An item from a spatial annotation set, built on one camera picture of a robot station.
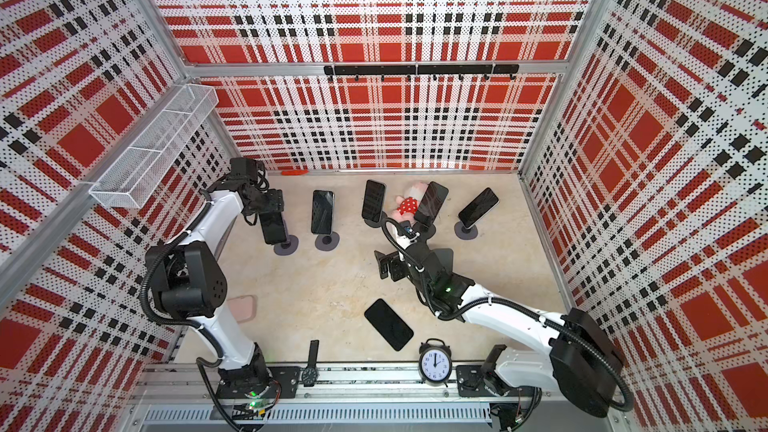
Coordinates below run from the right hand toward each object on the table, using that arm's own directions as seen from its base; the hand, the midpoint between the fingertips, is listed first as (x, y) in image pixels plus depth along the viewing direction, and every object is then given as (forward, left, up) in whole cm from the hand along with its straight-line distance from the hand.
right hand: (392, 249), depth 79 cm
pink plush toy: (+25, -5, -11) cm, 28 cm away
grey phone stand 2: (+13, +24, -18) cm, 32 cm away
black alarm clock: (-25, -11, -15) cm, 31 cm away
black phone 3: (+19, -12, -5) cm, 23 cm away
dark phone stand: (+19, +7, -16) cm, 26 cm away
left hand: (+17, +39, -3) cm, 42 cm away
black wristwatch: (-27, +21, -16) cm, 38 cm away
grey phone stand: (+11, +36, -16) cm, 41 cm away
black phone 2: (+23, +7, -8) cm, 26 cm away
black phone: (+12, +38, -7) cm, 41 cm away
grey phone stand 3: (+16, -24, -18) cm, 34 cm away
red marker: (+48, +43, -18) cm, 67 cm away
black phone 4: (-14, +2, -20) cm, 24 cm away
